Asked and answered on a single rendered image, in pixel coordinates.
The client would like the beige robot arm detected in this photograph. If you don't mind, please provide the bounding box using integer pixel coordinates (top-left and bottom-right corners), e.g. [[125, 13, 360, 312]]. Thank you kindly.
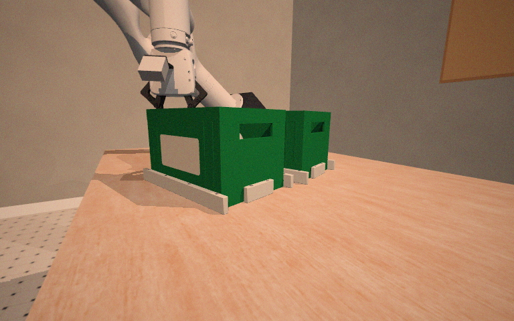
[[93, 0, 243, 108]]

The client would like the green crate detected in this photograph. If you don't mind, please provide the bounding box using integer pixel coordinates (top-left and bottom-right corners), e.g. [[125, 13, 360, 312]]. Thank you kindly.
[[146, 106, 286, 207], [284, 110, 331, 178]]

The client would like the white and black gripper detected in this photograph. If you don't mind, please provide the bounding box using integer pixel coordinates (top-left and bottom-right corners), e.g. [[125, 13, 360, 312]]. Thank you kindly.
[[141, 44, 207, 109]]

